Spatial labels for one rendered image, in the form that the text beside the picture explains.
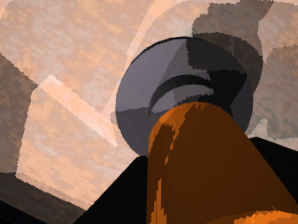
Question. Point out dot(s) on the orange knob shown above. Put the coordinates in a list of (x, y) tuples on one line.
[(202, 169)]

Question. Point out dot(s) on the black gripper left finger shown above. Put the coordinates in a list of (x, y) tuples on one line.
[(123, 202)]

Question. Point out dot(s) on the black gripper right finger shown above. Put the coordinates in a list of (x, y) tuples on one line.
[(282, 160)]

